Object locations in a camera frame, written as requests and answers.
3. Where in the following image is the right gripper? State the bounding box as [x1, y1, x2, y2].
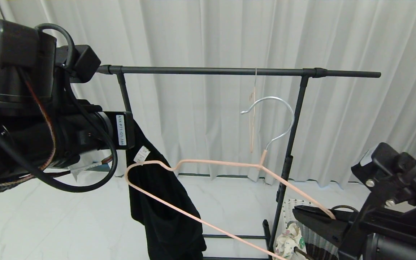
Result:
[292, 202, 416, 260]

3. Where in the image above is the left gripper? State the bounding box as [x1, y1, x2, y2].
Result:
[55, 105, 136, 169]

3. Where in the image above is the cream printed garment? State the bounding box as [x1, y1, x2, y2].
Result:
[273, 222, 307, 260]

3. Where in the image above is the pink clothes hanger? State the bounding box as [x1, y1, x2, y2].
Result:
[124, 96, 337, 260]
[248, 68, 259, 154]

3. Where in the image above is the black short-sleeved shirt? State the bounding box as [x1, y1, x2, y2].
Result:
[126, 117, 207, 260]

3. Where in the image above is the white laundry basket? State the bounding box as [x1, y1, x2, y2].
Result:
[282, 199, 342, 260]

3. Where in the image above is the black clothes rack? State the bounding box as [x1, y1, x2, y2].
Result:
[96, 64, 382, 260]

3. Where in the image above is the white curtain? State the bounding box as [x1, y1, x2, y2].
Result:
[0, 0, 416, 189]

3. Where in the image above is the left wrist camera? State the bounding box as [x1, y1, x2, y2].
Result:
[55, 44, 102, 111]

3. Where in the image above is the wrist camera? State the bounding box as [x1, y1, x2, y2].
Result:
[55, 44, 102, 111]
[351, 136, 416, 217]

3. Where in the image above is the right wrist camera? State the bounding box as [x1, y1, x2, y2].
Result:
[351, 136, 416, 217]

